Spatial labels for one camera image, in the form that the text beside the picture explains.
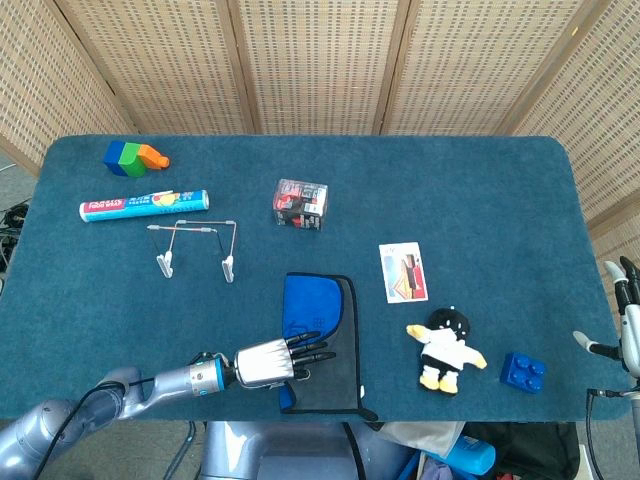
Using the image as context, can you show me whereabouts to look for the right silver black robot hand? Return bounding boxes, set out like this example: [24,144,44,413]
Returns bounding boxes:
[572,255,640,379]

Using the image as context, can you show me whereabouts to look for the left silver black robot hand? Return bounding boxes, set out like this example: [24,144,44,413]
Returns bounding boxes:
[233,330,338,389]

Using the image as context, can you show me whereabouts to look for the grey and blue cloth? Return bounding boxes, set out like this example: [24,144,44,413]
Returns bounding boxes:
[278,271,380,422]

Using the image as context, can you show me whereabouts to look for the grey robot torso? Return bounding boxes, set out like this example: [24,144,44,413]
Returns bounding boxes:
[199,421,416,480]

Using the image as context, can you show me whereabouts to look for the blue toy brick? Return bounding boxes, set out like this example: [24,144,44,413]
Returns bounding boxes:
[499,351,547,395]

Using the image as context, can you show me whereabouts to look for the black bag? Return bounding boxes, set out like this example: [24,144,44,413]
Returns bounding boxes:
[464,422,581,480]

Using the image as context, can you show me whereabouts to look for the clear box of coffee capsules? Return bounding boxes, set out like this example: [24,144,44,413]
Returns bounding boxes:
[272,178,329,233]

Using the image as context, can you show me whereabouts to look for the picture card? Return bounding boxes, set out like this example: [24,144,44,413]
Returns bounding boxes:
[378,241,430,305]

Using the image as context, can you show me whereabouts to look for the grey crumpled cloth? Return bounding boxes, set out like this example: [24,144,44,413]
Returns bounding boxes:
[377,421,466,459]

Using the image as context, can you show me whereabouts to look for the penguin plush toy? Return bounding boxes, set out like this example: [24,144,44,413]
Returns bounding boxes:
[405,306,488,397]

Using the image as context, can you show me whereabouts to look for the food wrap box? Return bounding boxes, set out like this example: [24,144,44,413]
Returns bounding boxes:
[78,188,210,224]

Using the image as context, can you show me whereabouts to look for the blue cylinder bottle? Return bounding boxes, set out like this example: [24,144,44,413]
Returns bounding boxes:
[439,434,497,476]

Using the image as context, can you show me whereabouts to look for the teal carpet table cover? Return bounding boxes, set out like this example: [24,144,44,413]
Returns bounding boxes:
[0,134,632,424]

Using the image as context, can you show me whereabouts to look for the orange wooden block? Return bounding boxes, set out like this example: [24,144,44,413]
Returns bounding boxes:
[137,143,171,171]

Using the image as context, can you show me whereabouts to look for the green wooden block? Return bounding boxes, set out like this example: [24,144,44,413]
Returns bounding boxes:
[118,142,147,179]

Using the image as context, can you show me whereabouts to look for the blue wooden block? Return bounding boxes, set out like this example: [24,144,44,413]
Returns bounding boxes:
[102,140,126,177]

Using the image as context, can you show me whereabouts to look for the woven wood folding screen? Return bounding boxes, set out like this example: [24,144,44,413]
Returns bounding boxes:
[0,0,640,301]

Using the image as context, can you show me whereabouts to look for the metal wire folding stand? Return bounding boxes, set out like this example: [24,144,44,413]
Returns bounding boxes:
[147,218,238,284]

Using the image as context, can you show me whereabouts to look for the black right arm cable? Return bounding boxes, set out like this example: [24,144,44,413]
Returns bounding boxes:
[584,387,640,480]

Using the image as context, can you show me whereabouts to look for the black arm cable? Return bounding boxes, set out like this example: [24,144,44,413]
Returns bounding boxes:
[584,387,640,480]
[32,377,156,480]

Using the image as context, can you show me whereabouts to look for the dark floor cable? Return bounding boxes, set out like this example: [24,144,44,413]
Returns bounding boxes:
[163,421,197,480]

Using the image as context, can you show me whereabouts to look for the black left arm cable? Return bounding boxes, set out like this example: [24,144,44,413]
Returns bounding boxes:
[32,377,156,480]

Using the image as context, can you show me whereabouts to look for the bundle of dark cables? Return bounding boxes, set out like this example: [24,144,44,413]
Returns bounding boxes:
[0,202,31,274]

